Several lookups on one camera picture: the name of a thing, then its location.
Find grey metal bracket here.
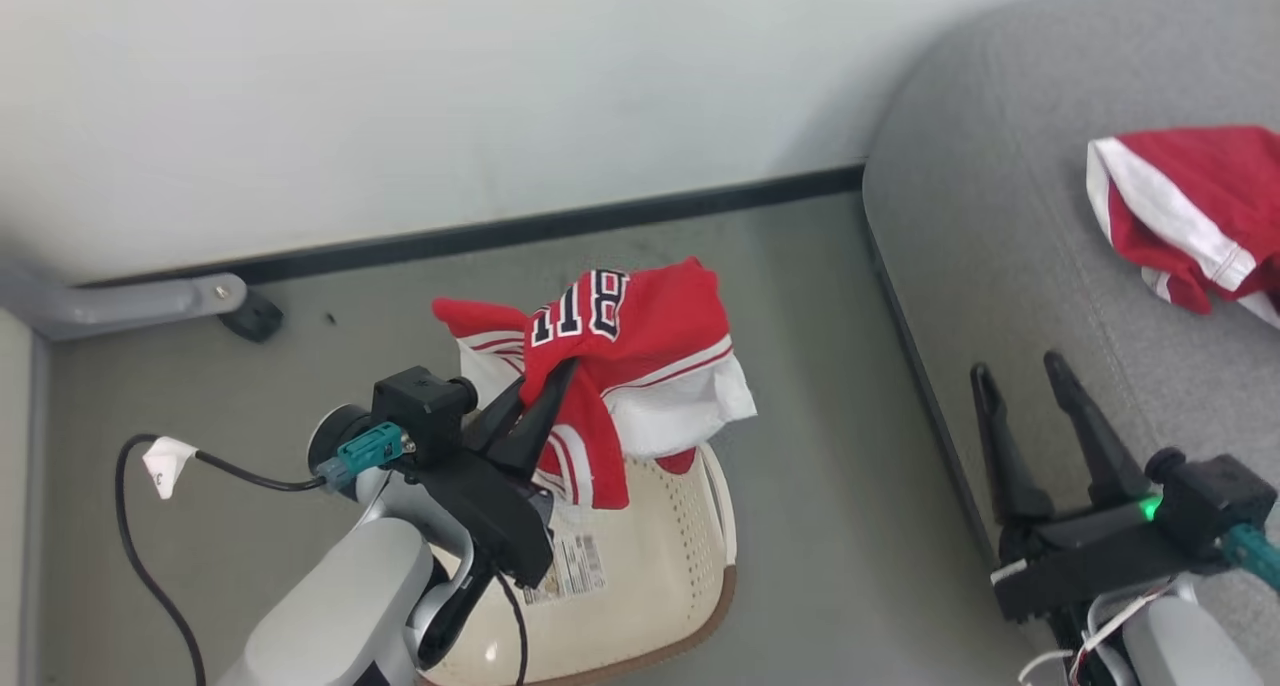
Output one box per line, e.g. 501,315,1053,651
0,261,249,343

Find red shorts with white trim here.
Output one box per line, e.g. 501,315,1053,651
1086,126,1280,330

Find cream perforated laundry basket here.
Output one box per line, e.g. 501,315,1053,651
420,444,740,686

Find grey fabric sofa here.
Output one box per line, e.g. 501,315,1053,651
861,0,1280,686

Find black baseboard strip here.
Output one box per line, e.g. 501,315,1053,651
75,164,867,290

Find thin white cable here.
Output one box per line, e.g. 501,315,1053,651
1018,576,1183,686

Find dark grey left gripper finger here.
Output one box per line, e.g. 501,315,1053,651
464,375,529,458
486,358,580,477

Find black rubber foot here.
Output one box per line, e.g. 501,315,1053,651
219,291,285,345

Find red lettered basketball jersey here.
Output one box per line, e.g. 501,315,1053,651
432,258,759,511

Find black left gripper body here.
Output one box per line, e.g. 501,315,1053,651
409,450,557,590

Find thin black cable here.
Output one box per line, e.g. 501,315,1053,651
114,433,331,686
494,566,530,686

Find grey skirting strip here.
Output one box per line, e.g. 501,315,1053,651
18,328,53,686

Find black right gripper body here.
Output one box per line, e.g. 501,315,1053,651
990,496,1235,625

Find white cable tag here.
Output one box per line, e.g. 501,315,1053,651
141,436,200,500

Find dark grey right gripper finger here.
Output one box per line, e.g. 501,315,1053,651
1042,351,1152,510
969,363,1054,528

